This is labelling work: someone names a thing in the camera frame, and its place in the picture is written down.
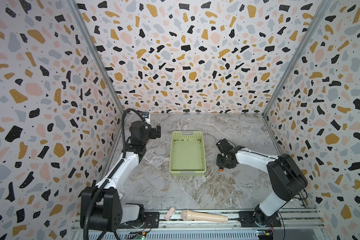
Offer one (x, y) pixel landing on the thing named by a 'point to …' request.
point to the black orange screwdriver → (221, 170)
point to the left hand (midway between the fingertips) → (150, 121)
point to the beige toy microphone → (189, 215)
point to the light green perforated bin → (187, 154)
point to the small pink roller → (169, 213)
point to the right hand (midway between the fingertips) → (217, 160)
